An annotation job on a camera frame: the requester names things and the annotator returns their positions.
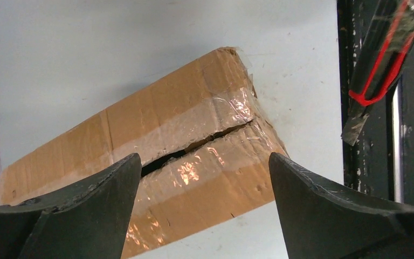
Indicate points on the brown cardboard express box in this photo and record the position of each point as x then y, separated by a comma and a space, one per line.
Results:
204, 144

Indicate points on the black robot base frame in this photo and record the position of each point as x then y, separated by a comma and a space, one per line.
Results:
381, 163

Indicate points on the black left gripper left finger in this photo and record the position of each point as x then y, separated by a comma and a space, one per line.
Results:
86, 219

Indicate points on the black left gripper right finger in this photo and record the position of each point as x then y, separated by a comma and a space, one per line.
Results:
321, 218

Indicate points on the red black utility knife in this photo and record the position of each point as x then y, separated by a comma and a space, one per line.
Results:
388, 40

